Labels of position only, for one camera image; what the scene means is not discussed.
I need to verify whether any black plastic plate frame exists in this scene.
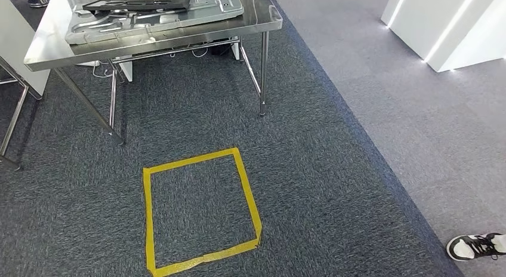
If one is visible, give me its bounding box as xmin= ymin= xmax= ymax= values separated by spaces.
xmin=82 ymin=0 xmax=192 ymax=13

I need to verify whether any stainless steel workbench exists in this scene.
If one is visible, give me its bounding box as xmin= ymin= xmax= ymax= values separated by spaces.
xmin=23 ymin=0 xmax=284 ymax=146

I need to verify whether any stamped grey metal panel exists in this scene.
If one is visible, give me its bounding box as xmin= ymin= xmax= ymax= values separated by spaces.
xmin=64 ymin=0 xmax=245 ymax=46

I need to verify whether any yellow tape square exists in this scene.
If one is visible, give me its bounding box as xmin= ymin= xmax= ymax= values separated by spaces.
xmin=142 ymin=147 xmax=263 ymax=277

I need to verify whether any white desk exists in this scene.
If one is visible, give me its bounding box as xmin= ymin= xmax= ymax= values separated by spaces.
xmin=77 ymin=37 xmax=242 ymax=83

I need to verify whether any white lit display plinth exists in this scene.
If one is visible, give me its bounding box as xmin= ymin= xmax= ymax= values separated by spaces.
xmin=426 ymin=0 xmax=506 ymax=73
xmin=380 ymin=0 xmax=479 ymax=63

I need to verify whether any person's black white shoe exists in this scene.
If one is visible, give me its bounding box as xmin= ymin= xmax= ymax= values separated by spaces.
xmin=446 ymin=232 xmax=506 ymax=263

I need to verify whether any white partition panel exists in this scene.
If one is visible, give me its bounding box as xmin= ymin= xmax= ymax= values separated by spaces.
xmin=0 ymin=0 xmax=51 ymax=97

